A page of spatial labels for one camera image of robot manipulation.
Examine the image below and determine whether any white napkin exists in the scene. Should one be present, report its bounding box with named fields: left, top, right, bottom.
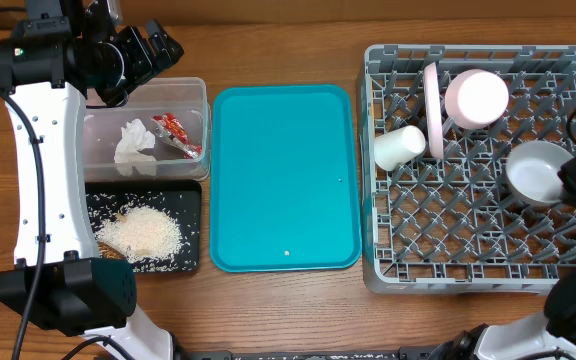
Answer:
left=114, top=119, right=156, bottom=177

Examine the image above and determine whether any cream plastic cup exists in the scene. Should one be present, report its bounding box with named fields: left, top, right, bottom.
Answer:
left=374, top=125, right=426, bottom=171

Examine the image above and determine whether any grey dishwasher rack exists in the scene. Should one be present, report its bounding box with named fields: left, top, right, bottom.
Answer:
left=356, top=44, right=576, bottom=296

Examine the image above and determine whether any black plastic tray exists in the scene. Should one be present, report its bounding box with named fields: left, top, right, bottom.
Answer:
left=83, top=179, right=204, bottom=275

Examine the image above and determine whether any pink bowl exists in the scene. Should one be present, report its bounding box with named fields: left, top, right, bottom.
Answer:
left=445, top=69, right=509, bottom=130

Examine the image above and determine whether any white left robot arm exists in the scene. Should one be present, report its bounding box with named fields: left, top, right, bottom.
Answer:
left=0, top=0, right=184, bottom=359

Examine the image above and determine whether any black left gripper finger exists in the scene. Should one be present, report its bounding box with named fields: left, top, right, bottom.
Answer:
left=146, top=19, right=184, bottom=70
left=118, top=26, right=161, bottom=90

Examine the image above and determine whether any red snack wrapper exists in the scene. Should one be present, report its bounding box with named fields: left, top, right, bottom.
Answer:
left=151, top=113, right=202, bottom=159

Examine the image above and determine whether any clear plastic bin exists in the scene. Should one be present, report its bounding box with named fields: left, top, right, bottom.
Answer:
left=83, top=77, right=211, bottom=182

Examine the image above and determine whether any pink plate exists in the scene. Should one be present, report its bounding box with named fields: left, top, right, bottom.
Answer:
left=423, top=62, right=444, bottom=160

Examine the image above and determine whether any teal serving tray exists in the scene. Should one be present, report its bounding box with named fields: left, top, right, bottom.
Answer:
left=210, top=84, right=361, bottom=273

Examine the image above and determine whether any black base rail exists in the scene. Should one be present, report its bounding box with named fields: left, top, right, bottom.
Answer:
left=188, top=345, right=443, bottom=360

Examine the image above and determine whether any brown food scrap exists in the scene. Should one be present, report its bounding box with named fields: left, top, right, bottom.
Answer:
left=98, top=242, right=125, bottom=260

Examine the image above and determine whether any white small bowl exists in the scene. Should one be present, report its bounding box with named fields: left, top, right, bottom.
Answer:
left=505, top=140, right=573, bottom=207

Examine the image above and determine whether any white rice pile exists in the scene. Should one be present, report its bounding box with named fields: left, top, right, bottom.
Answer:
left=87, top=192, right=202, bottom=274

